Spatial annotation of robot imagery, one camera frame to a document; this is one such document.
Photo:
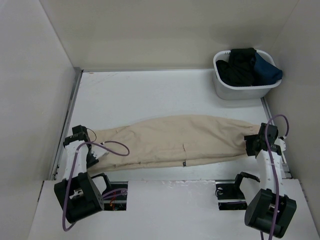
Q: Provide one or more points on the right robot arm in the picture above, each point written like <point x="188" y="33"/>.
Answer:
<point x="269" y="209"/>

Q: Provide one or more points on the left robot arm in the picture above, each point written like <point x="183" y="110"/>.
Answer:
<point x="79" y="194"/>

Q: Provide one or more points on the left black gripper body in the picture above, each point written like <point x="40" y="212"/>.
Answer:
<point x="91" y="159"/>

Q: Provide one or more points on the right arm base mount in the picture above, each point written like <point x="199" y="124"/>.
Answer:
<point x="229" y="196"/>

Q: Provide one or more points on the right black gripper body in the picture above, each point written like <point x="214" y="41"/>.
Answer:
<point x="250" y="139"/>

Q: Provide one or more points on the black garment in basket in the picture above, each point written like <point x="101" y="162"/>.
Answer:
<point x="238" y="71"/>

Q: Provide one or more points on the beige trousers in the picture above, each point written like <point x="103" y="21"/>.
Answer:
<point x="175" y="141"/>

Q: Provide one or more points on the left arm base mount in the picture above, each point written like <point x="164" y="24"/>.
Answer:
<point x="115" y="197"/>

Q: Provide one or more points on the white laundry basket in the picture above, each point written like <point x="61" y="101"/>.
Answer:
<point x="227" y="92"/>

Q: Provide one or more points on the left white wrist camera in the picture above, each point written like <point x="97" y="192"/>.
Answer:
<point x="98" y="150"/>

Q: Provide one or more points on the navy blue garment in basket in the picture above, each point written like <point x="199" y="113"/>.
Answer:
<point x="264" y="73"/>

